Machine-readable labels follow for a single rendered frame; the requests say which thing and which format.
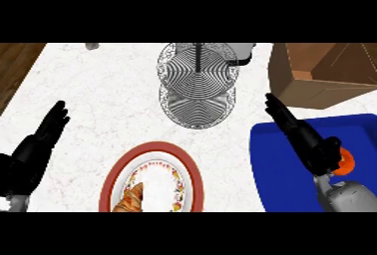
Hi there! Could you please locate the brown wooden panel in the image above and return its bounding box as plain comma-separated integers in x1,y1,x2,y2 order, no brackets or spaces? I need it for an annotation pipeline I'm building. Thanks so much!
0,43,48,117

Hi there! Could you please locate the tiered wire basket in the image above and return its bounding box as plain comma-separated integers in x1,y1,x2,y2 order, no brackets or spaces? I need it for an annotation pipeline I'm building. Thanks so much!
156,43,242,130

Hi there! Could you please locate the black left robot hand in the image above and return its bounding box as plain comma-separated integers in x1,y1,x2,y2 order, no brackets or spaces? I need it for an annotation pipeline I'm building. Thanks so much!
0,100,73,197

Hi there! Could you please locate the orange squash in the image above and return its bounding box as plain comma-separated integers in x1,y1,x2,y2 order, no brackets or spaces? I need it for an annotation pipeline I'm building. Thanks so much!
332,146,357,176

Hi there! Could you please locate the red rimmed plate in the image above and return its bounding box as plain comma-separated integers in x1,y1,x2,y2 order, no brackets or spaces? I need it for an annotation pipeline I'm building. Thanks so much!
98,140,206,213

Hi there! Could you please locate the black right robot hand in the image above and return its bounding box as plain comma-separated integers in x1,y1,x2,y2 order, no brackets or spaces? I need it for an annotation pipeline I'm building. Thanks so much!
264,93,344,177

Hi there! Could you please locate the blue tray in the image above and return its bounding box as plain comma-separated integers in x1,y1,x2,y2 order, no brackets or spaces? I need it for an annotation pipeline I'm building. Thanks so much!
249,113,377,213

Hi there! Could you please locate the croissant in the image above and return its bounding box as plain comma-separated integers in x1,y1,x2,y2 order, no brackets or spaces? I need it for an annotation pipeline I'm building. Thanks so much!
113,181,147,213

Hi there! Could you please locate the open wooden cabinet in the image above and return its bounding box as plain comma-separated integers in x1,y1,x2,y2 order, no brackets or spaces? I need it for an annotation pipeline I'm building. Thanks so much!
267,43,377,111

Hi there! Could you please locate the pale grey appliance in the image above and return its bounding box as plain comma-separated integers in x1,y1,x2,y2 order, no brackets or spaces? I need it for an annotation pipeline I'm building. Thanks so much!
222,43,258,67

